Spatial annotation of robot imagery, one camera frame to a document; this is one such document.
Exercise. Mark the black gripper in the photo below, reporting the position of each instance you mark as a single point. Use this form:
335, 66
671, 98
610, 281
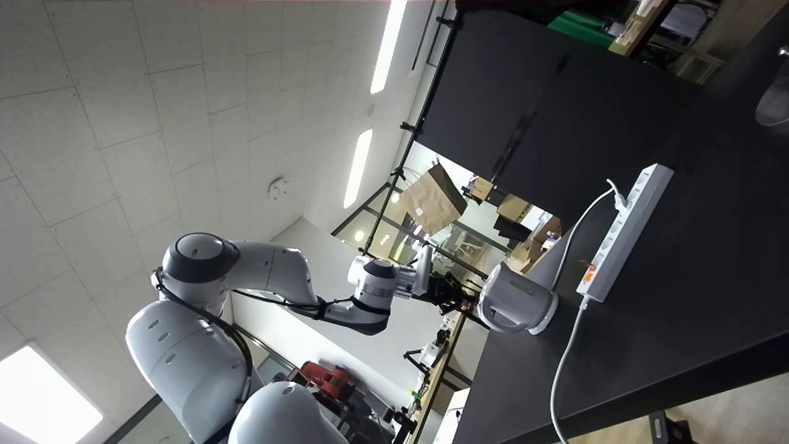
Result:
445, 289

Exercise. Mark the white multi-socket power strip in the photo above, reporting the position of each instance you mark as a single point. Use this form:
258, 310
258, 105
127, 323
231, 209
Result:
626, 233

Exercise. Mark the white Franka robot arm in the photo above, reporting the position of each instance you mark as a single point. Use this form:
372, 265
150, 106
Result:
180, 362

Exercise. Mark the black tripod stand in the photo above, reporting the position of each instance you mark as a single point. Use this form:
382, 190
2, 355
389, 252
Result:
372, 206

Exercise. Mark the red machine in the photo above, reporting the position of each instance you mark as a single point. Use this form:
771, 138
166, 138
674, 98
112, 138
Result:
323, 384

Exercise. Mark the rectangular ceiling light panel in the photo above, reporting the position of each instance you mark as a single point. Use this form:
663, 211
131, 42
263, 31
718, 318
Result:
39, 404
358, 168
387, 51

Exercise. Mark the black backdrop crossbar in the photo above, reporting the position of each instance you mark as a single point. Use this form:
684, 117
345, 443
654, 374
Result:
404, 127

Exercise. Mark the black backdrop panel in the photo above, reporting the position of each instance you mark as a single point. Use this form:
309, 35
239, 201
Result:
509, 99

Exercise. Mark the round ceiling sensor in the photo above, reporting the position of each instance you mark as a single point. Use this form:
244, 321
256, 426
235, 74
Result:
276, 189

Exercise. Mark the green box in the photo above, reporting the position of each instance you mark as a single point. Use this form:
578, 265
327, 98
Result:
581, 27

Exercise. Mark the brown cardboard box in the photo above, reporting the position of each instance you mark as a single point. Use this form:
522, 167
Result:
636, 27

